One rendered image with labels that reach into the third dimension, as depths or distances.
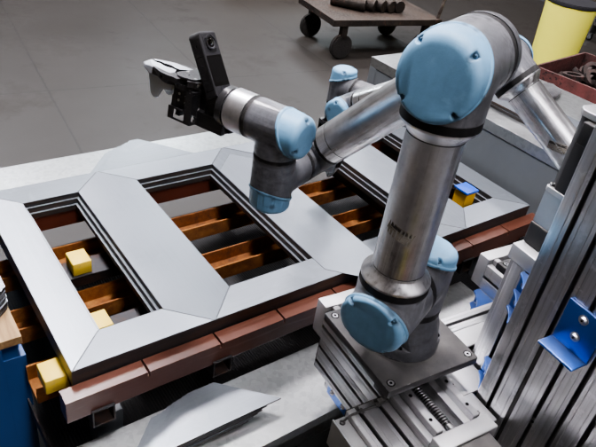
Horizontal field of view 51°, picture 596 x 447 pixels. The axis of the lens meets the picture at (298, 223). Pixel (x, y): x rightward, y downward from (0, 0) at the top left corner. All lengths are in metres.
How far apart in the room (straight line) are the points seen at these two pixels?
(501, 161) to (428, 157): 1.48
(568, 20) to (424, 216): 5.50
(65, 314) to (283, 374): 0.55
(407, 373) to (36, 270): 0.93
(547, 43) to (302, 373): 5.19
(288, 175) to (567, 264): 0.48
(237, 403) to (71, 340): 0.40
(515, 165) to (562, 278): 1.22
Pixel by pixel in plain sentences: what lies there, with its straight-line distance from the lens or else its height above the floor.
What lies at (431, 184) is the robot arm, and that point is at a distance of 0.89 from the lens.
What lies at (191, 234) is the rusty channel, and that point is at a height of 0.70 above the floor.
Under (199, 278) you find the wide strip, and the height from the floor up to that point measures 0.86.
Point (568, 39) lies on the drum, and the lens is 6.41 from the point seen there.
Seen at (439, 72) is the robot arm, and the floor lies 1.63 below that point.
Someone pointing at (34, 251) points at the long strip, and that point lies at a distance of 1.70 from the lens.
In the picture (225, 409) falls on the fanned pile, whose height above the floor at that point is 0.72.
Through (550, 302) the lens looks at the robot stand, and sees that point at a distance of 1.15.
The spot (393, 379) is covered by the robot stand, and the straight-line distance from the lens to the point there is 1.19.
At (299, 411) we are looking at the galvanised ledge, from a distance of 1.56.
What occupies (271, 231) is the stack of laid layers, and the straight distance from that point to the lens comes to 1.83.
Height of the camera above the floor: 1.88
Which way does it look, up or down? 34 degrees down
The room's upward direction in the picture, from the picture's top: 9 degrees clockwise
